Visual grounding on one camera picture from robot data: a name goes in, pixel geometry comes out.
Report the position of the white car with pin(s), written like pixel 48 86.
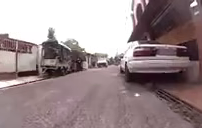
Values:
pixel 155 58

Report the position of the white vehicle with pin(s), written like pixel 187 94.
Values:
pixel 102 62

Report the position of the brown building with awning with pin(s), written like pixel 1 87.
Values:
pixel 175 23

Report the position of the dark jeepney vehicle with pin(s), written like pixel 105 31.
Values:
pixel 55 56

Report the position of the white wall with red top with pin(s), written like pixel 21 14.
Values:
pixel 12 55

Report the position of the reddish pavement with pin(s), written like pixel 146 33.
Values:
pixel 195 95

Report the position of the metal drain grate strip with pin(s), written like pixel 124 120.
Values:
pixel 179 106

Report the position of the tall dark tree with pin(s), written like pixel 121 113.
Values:
pixel 51 33

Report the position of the pale concrete pavement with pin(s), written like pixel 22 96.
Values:
pixel 15 81

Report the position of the grey asphalt road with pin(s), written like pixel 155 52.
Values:
pixel 89 100

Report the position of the row of low buildings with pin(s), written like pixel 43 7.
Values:
pixel 84 58

